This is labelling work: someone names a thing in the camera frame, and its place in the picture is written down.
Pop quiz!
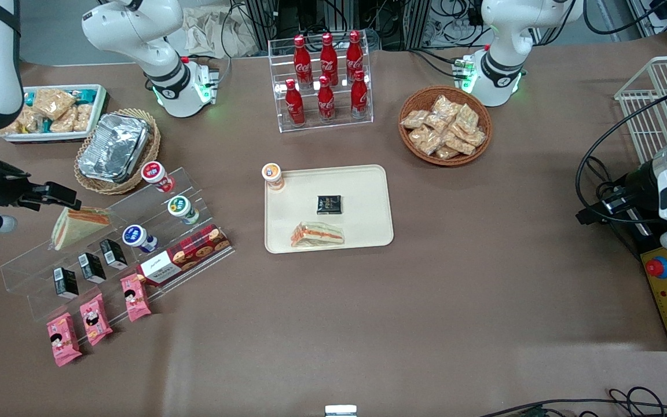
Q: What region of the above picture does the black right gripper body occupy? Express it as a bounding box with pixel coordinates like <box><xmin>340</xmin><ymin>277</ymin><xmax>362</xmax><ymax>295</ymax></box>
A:
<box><xmin>0</xmin><ymin>152</ymin><xmax>36</xmax><ymax>209</ymax></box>

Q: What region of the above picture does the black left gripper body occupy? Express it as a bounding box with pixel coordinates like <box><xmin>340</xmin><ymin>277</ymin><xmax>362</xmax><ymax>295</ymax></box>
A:
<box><xmin>617</xmin><ymin>161</ymin><xmax>661</xmax><ymax>217</ymax></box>

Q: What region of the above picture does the triangle sandwich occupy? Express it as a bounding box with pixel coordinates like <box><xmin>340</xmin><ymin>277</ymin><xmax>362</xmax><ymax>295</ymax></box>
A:
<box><xmin>290</xmin><ymin>221</ymin><xmax>346</xmax><ymax>248</ymax></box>
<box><xmin>50</xmin><ymin>206</ymin><xmax>114</xmax><ymax>251</ymax></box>

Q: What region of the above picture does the beige plastic tray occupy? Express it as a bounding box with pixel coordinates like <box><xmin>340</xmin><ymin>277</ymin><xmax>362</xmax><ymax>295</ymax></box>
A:
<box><xmin>264</xmin><ymin>165</ymin><xmax>395</xmax><ymax>254</ymax></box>

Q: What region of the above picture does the clear wrapped rice cracker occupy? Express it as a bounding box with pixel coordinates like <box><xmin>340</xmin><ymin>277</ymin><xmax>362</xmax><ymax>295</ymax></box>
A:
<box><xmin>72</xmin><ymin>104</ymin><xmax>94</xmax><ymax>132</ymax></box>
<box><xmin>50</xmin><ymin>109</ymin><xmax>77</xmax><ymax>134</ymax></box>
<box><xmin>32</xmin><ymin>89</ymin><xmax>77</xmax><ymax>120</ymax></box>
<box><xmin>20</xmin><ymin>105</ymin><xmax>42</xmax><ymax>133</ymax></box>

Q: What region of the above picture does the silver foil container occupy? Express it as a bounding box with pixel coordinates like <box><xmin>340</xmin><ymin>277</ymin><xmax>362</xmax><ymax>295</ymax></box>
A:
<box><xmin>78</xmin><ymin>114</ymin><xmax>151</xmax><ymax>184</ymax></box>

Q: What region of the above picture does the small black carton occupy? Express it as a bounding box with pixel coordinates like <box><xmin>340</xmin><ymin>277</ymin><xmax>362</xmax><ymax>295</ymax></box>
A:
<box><xmin>78</xmin><ymin>253</ymin><xmax>107</xmax><ymax>284</ymax></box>
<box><xmin>100</xmin><ymin>239</ymin><xmax>129</xmax><ymax>270</ymax></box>
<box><xmin>53</xmin><ymin>267</ymin><xmax>80</xmax><ymax>300</ymax></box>

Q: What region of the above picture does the blue lid yogurt cup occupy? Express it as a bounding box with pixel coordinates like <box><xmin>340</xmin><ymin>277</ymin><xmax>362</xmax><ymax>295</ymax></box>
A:
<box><xmin>122</xmin><ymin>225</ymin><xmax>159</xmax><ymax>254</ymax></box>

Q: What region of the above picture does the red lid yogurt cup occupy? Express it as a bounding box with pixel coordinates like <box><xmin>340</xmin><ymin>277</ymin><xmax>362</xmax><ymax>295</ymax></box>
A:
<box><xmin>141</xmin><ymin>162</ymin><xmax>175</xmax><ymax>193</ymax></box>

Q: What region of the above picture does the white rectangular bin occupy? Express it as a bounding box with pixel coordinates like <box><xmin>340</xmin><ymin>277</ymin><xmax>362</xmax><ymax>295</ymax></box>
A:
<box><xmin>0</xmin><ymin>85</ymin><xmax>108</xmax><ymax>144</ymax></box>

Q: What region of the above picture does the oval wicker basket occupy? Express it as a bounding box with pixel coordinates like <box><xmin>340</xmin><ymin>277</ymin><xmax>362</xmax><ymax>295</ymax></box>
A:
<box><xmin>74</xmin><ymin>108</ymin><xmax>162</xmax><ymax>195</ymax></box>

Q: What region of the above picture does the green lid yogurt cup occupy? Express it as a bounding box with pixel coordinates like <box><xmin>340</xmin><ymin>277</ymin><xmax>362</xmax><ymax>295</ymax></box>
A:
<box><xmin>167</xmin><ymin>196</ymin><xmax>200</xmax><ymax>226</ymax></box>

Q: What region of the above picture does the pink snack packet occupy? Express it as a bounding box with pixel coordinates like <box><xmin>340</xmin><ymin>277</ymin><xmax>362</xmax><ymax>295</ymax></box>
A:
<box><xmin>79</xmin><ymin>293</ymin><xmax>113</xmax><ymax>347</ymax></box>
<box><xmin>120</xmin><ymin>273</ymin><xmax>153</xmax><ymax>323</ymax></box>
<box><xmin>46</xmin><ymin>313</ymin><xmax>83</xmax><ymax>367</ymax></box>

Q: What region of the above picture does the clear acrylic step stand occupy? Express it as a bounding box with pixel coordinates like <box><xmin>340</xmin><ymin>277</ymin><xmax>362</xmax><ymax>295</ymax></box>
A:
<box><xmin>0</xmin><ymin>167</ymin><xmax>236</xmax><ymax>323</ymax></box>

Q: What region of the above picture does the red tartan cookie box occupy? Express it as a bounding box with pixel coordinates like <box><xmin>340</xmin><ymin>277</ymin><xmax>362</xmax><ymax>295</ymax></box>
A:
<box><xmin>137</xmin><ymin>225</ymin><xmax>233</xmax><ymax>287</ymax></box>

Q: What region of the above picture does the orange lid yogurt cup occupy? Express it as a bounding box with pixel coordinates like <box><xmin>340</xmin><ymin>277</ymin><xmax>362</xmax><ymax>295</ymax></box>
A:
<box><xmin>261</xmin><ymin>163</ymin><xmax>285</xmax><ymax>192</ymax></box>

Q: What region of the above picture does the crumpled beige cloth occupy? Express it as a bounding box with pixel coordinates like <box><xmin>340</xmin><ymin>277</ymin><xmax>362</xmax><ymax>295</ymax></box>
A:
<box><xmin>176</xmin><ymin>6</ymin><xmax>260</xmax><ymax>58</ymax></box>

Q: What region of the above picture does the round wicker basket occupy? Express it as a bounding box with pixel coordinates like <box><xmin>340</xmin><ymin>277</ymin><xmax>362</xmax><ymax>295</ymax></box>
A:
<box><xmin>398</xmin><ymin>86</ymin><xmax>493</xmax><ymax>167</ymax></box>

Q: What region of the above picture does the red cola bottle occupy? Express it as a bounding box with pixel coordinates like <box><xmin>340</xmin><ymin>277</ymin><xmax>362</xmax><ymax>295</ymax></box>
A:
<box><xmin>317</xmin><ymin>75</ymin><xmax>336</xmax><ymax>123</ymax></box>
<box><xmin>350</xmin><ymin>70</ymin><xmax>369</xmax><ymax>119</ymax></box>
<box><xmin>320</xmin><ymin>33</ymin><xmax>339</xmax><ymax>86</ymax></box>
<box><xmin>285</xmin><ymin>79</ymin><xmax>306</xmax><ymax>126</ymax></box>
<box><xmin>294</xmin><ymin>35</ymin><xmax>313</xmax><ymax>89</ymax></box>
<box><xmin>346</xmin><ymin>31</ymin><xmax>365</xmax><ymax>82</ymax></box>

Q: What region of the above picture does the clear acrylic bottle rack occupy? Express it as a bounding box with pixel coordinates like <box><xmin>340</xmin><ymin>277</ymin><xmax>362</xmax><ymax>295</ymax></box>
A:
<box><xmin>268</xmin><ymin>36</ymin><xmax>374</xmax><ymax>134</ymax></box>

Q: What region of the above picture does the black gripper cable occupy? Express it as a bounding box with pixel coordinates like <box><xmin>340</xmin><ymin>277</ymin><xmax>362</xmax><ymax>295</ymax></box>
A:
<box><xmin>575</xmin><ymin>92</ymin><xmax>667</xmax><ymax>224</ymax></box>

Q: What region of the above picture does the white wire basket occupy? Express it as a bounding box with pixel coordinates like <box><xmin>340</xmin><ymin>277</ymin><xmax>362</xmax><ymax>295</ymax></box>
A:
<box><xmin>614</xmin><ymin>56</ymin><xmax>667</xmax><ymax>166</ymax></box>

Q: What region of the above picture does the black floor cable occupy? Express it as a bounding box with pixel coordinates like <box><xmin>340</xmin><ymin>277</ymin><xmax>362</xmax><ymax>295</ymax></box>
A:
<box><xmin>477</xmin><ymin>386</ymin><xmax>667</xmax><ymax>417</ymax></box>

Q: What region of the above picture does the aluminium frame rack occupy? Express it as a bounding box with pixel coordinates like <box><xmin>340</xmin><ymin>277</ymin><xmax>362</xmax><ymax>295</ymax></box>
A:
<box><xmin>244</xmin><ymin>0</ymin><xmax>434</xmax><ymax>50</ymax></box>

